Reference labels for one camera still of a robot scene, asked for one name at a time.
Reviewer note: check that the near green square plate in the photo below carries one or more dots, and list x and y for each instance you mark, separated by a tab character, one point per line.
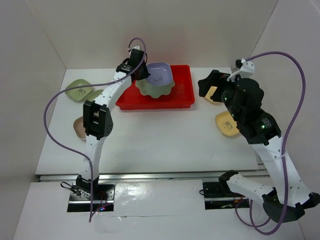
94	94

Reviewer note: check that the red plastic bin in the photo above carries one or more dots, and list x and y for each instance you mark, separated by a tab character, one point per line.
181	95

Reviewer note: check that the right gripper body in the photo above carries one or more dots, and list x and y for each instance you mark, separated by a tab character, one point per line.
226	88

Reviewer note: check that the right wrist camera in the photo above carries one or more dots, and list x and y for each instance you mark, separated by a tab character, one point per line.
245	69

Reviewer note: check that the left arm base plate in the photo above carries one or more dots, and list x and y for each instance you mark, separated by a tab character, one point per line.
80	200

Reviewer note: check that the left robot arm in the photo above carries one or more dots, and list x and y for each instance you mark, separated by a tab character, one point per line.
97	119

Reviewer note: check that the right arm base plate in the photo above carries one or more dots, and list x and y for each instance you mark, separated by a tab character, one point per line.
219	197

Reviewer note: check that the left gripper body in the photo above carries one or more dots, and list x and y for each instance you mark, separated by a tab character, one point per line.
143	72

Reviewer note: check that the purple square plate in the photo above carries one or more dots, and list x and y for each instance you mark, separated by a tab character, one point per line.
160	74

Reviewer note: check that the brown square plate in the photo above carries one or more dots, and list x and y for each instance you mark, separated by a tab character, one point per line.
79	129

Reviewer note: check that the large green scalloped bowl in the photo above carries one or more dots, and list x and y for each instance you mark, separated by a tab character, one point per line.
153	91

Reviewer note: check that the yellow square plate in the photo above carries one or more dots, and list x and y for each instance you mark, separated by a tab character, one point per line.
209	94
226	124

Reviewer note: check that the far green square plate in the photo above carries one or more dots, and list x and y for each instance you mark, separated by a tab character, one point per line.
78	90

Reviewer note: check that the front aluminium rail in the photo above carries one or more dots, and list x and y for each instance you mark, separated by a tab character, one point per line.
262	172

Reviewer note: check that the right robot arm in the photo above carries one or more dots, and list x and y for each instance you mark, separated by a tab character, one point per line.
288	190

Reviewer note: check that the green square plate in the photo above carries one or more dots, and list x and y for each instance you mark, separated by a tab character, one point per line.
94	94
78	90

